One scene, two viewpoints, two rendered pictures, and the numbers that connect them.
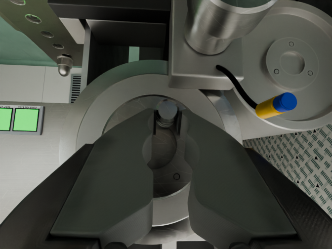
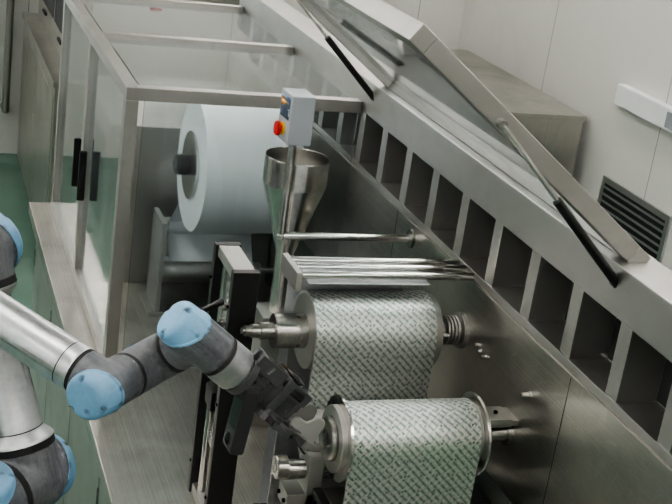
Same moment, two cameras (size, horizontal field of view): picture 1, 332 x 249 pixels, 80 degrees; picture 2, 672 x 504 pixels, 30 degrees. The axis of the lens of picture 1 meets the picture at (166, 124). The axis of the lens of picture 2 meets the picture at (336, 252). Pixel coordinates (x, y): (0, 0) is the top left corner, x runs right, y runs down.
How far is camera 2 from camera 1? 2.09 m
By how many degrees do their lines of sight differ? 65
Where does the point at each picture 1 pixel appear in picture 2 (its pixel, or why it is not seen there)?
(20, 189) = (602, 473)
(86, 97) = (343, 475)
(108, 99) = (334, 467)
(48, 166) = (578, 483)
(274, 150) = (370, 389)
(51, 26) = not seen: outside the picture
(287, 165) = (358, 380)
